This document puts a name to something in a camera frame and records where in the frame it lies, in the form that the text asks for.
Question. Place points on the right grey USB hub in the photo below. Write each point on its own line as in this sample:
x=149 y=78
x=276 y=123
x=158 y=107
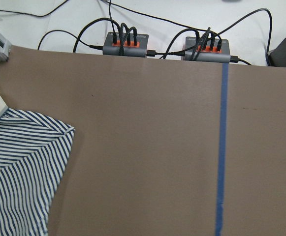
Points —
x=207 y=55

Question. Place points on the blue white striped polo shirt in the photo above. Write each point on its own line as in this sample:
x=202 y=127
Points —
x=34 y=152

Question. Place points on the grey usb hub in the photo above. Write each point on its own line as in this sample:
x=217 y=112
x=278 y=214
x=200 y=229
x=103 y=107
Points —
x=207 y=55
x=130 y=50

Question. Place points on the left grey USB hub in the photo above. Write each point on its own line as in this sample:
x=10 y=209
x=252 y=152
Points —
x=130 y=50

